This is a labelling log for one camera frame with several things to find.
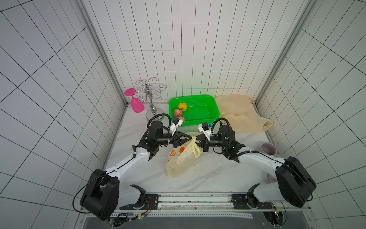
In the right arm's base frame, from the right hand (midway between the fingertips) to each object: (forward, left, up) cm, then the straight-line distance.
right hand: (191, 136), depth 76 cm
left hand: (-3, +2, 0) cm, 3 cm away
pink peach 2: (+23, +8, -13) cm, 27 cm away
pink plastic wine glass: (+25, +39, -3) cm, 46 cm away
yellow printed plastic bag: (-13, +5, +2) cm, 14 cm away
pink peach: (+29, +12, -15) cm, 34 cm away
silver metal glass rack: (+29, +28, +7) cm, 41 cm away
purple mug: (+4, -50, -19) cm, 54 cm away
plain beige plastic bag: (+37, -39, -20) cm, 58 cm away
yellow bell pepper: (+35, +8, -15) cm, 39 cm away
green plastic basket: (+38, -6, -20) cm, 44 cm away
